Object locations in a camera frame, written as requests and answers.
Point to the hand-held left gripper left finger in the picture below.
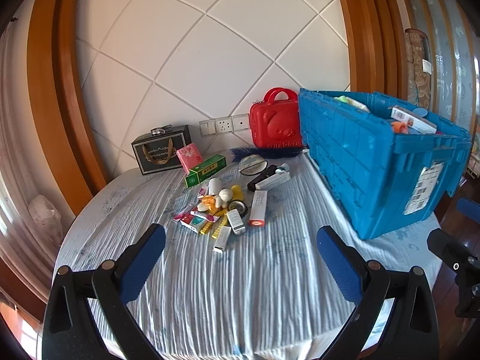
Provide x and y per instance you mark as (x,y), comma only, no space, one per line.
(144,266)

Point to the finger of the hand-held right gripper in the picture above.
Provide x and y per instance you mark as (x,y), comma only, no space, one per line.
(469,210)
(448,246)

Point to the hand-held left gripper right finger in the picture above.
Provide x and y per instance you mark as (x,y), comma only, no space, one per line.
(337,266)

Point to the pink sachet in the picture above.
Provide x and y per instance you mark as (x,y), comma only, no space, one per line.
(180,217)

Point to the white green red box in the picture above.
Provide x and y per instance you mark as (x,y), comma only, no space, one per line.
(194,225)

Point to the yellow stick packet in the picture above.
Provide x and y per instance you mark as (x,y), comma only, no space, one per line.
(219,229)

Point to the orange white toy pieces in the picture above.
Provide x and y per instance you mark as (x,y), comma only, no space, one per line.
(208,203)

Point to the blue plastic storage crate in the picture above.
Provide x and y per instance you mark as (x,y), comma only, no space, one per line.
(360,172)

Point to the white box with orange end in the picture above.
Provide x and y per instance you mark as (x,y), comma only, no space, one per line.
(258,208)

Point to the small grey white box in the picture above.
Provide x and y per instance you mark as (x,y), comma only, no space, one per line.
(235,221)

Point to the long grey white box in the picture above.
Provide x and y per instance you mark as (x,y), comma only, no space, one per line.
(273,181)

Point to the white plastic bottle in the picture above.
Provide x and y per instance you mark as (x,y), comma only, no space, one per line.
(215,186)

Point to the white mushroom toy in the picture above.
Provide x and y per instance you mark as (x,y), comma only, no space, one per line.
(225,196)

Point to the black round tin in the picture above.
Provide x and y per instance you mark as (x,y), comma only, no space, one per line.
(238,209)

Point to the small white green bottle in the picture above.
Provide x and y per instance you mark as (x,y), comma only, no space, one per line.
(282,168)

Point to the long green box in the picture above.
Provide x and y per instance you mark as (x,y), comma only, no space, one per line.
(206,170)

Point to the black flashlight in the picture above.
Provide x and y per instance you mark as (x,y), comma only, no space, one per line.
(260,179)

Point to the pink tissue packet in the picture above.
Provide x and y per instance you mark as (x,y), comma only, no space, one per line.
(189,158)

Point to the oval pocket mirror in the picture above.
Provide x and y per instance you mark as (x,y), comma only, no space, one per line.
(252,164)

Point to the blue bristle duster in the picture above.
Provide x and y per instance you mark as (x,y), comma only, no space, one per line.
(258,153)

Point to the cloth-covered round desktop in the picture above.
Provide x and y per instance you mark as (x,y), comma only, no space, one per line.
(270,270)

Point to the white orange printed box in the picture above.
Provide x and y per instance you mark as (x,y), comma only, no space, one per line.
(412,119)

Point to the orange plush toy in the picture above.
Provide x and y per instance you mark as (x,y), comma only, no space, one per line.
(399,127)

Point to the light blue plastic spoon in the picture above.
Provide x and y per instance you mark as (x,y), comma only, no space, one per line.
(422,111)

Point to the clear plastic bag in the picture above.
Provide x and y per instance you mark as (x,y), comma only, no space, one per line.
(45,217)

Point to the black gift box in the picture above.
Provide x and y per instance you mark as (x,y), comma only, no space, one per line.
(157,153)

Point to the rolled patterned carpet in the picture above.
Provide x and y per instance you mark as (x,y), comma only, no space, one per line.
(419,67)

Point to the red bear carry case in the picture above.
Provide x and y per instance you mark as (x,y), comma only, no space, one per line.
(273,123)

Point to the wooden slat glass partition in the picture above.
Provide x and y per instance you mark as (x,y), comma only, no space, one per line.
(453,45)

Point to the white wall switch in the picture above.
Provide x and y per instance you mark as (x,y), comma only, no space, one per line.
(207,128)

